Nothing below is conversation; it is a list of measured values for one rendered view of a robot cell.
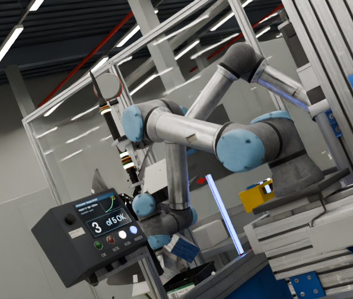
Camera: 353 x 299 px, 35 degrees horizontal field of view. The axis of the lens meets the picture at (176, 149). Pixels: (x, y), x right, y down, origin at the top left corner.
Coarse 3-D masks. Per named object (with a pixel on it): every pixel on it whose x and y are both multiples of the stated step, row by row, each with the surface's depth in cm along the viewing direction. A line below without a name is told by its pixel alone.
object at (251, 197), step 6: (270, 180) 237; (258, 186) 227; (240, 192) 232; (246, 192) 230; (252, 192) 228; (258, 192) 227; (270, 192) 233; (240, 198) 232; (246, 198) 231; (252, 198) 229; (258, 198) 227; (264, 198) 227; (270, 198) 231; (246, 204) 231; (252, 204) 229; (258, 204) 228; (246, 210) 231
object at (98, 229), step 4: (92, 220) 151; (96, 220) 152; (88, 224) 149; (92, 224) 150; (96, 224) 151; (100, 224) 152; (92, 228) 149; (96, 228) 150; (100, 228) 151; (104, 228) 152; (92, 232) 148; (96, 232) 149; (100, 232) 150; (104, 232) 151; (96, 236) 148
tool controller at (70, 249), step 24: (48, 216) 144; (72, 216) 145; (96, 216) 153; (120, 216) 159; (48, 240) 146; (72, 240) 142; (96, 240) 147; (120, 240) 153; (144, 240) 159; (72, 264) 142; (96, 264) 142
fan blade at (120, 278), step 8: (152, 256) 221; (136, 264) 218; (120, 272) 217; (128, 272) 217; (136, 272) 216; (160, 272) 215; (112, 280) 216; (120, 280) 215; (128, 280) 215; (144, 280) 214
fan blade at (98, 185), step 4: (96, 168) 263; (96, 172) 262; (96, 176) 261; (100, 176) 257; (96, 180) 261; (100, 180) 257; (92, 184) 266; (96, 184) 261; (100, 184) 257; (104, 184) 253; (92, 188) 266; (96, 188) 261; (100, 188) 257; (104, 188) 253; (96, 192) 262
